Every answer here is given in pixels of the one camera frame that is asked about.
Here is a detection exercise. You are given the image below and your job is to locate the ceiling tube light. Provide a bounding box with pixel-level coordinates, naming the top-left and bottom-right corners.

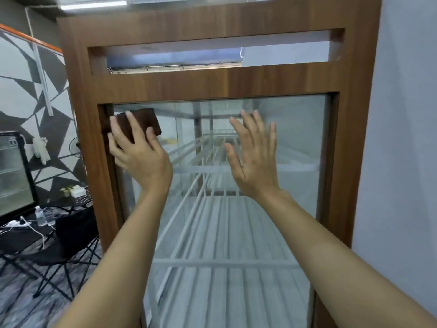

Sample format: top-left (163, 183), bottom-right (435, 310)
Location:
top-left (59, 0), bottom-right (129, 11)

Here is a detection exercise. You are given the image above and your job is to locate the person's left forearm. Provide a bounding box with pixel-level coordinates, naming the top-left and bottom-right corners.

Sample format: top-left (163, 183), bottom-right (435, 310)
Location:
top-left (55, 188), bottom-right (171, 328)

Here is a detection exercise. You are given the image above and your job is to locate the white plush figure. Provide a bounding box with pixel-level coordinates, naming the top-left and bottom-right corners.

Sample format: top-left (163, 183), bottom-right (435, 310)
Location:
top-left (32, 136), bottom-right (48, 166)

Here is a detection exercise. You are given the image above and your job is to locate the person's right hand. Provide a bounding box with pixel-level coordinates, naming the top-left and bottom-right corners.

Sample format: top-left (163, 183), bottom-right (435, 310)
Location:
top-left (224, 109), bottom-right (282, 199)

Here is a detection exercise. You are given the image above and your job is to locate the brown cleaning cloth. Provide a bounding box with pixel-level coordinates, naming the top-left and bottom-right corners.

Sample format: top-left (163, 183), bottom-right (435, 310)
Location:
top-left (102, 108), bottom-right (162, 149)

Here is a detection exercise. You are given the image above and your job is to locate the person's right forearm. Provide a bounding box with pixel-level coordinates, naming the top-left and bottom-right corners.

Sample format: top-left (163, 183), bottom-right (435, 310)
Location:
top-left (260, 188), bottom-right (437, 328)

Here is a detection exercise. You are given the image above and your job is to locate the glass cabinet door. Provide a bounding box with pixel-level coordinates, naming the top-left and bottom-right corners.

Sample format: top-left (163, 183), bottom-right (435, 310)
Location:
top-left (112, 94), bottom-right (331, 328)

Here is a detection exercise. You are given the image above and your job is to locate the white wall pipe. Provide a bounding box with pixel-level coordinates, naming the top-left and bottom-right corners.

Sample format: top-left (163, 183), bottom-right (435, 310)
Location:
top-left (25, 8), bottom-right (54, 117)

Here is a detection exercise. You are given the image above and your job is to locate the white cable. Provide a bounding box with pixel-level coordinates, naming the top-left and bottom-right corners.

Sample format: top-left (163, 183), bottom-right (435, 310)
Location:
top-left (27, 222), bottom-right (57, 250)

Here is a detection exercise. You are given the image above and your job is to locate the black folding table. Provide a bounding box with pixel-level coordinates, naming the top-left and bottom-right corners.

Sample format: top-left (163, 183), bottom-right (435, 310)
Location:
top-left (0, 196), bottom-right (100, 280)

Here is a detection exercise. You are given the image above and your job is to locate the white power strip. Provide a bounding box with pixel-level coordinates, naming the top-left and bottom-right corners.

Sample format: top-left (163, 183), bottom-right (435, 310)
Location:
top-left (5, 218), bottom-right (32, 230)

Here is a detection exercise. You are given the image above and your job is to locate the black desk fan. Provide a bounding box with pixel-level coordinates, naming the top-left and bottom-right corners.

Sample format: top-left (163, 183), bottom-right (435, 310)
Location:
top-left (69, 137), bottom-right (83, 159)

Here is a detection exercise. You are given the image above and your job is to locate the black folding chair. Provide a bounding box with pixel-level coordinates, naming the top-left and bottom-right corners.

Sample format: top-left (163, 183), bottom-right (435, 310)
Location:
top-left (30, 208), bottom-right (102, 302)

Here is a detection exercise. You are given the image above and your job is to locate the person's left hand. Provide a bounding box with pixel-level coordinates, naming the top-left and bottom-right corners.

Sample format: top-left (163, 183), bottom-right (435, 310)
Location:
top-left (107, 111), bottom-right (173, 196)

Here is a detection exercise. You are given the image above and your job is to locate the black glass-door mini fridge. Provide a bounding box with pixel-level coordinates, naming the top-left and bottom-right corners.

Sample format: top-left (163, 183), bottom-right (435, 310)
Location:
top-left (0, 131), bottom-right (39, 218)

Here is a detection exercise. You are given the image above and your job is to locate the white wire shelf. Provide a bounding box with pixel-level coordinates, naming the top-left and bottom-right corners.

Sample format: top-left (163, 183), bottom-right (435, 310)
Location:
top-left (164, 130), bottom-right (321, 174)
top-left (145, 266), bottom-right (313, 328)
top-left (152, 191), bottom-right (302, 270)

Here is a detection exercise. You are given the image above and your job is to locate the wooden display cabinet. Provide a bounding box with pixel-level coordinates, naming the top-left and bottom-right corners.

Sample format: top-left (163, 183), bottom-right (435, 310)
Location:
top-left (56, 0), bottom-right (383, 328)

